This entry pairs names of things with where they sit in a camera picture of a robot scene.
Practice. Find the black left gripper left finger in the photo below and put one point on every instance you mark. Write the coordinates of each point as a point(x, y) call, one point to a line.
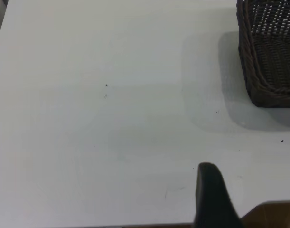
point(212, 202)

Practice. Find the black wicker basket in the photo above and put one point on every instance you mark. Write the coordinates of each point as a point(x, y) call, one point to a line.
point(268, 61)

